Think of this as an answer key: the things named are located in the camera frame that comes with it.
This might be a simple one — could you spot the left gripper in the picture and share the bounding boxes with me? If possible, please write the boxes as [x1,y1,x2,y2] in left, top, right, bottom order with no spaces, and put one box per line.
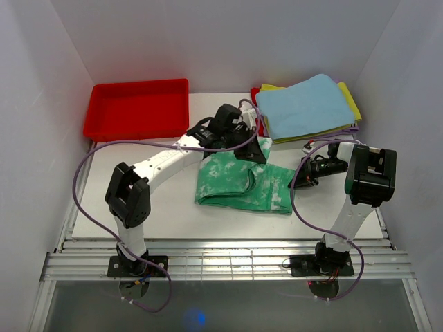
[221,127,266,165]

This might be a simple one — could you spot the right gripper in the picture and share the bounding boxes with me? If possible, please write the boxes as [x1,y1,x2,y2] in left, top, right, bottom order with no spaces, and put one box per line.
[287,155,347,189]

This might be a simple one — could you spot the green tie-dye trousers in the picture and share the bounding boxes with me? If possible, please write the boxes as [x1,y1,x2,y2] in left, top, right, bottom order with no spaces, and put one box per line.
[195,151,295,215]

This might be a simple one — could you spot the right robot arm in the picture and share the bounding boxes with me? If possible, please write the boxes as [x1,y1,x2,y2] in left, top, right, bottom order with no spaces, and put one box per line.
[288,140,397,277]

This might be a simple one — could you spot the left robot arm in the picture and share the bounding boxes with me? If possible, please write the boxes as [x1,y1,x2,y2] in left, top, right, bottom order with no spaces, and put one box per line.
[105,104,266,277]

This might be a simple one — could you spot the yellow folded cloth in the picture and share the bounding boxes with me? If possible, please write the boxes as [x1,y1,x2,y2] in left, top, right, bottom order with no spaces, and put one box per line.
[259,82,362,144]

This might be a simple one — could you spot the red plastic bin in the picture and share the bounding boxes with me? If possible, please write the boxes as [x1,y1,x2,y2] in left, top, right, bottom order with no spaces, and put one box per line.
[83,78,189,142]

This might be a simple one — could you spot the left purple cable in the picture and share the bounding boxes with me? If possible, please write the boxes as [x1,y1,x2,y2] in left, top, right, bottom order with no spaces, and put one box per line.
[72,98,262,314]

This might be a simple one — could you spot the purple cable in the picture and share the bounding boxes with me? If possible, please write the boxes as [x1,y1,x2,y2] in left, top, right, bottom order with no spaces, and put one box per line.
[289,136,366,302]
[72,98,262,314]

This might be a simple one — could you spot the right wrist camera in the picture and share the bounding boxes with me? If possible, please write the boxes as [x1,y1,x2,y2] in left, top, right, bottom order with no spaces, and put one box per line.
[302,140,315,154]

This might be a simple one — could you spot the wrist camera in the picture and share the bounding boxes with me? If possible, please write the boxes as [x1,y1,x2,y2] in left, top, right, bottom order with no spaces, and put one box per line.
[239,105,257,122]
[302,140,315,154]

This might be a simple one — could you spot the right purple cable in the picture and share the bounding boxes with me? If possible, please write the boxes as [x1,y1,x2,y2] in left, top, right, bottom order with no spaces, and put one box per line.
[289,136,366,302]

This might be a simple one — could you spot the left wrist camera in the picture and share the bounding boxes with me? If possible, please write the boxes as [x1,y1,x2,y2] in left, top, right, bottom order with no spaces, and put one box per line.
[239,105,257,122]

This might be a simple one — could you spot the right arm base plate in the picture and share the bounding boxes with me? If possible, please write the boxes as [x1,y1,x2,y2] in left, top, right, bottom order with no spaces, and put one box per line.
[282,255,354,277]

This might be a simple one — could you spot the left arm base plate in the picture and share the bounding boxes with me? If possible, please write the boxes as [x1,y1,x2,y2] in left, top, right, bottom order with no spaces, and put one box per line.
[107,256,166,279]

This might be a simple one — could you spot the aluminium rail frame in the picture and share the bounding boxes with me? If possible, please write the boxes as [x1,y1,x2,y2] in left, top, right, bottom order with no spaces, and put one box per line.
[31,237,431,331]

